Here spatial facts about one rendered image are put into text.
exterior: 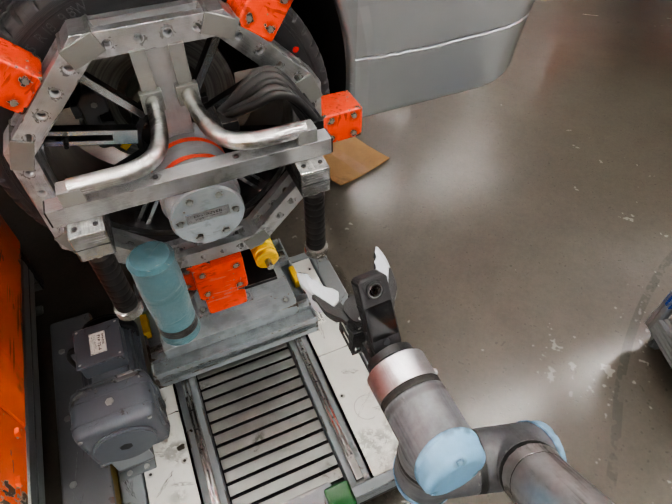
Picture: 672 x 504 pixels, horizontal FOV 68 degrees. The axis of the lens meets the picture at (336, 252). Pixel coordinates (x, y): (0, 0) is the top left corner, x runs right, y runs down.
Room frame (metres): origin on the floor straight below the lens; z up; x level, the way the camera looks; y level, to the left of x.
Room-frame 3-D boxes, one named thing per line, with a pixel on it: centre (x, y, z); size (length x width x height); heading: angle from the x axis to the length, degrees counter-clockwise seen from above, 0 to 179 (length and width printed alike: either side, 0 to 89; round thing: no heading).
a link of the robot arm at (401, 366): (0.33, -0.09, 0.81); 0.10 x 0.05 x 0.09; 114
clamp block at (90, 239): (0.51, 0.36, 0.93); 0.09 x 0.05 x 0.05; 24
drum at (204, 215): (0.70, 0.26, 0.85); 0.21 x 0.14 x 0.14; 24
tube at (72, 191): (0.61, 0.33, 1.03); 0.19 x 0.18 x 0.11; 24
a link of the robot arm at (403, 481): (0.25, -0.14, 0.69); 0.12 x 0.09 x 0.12; 97
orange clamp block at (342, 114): (0.90, 0.00, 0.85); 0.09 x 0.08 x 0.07; 114
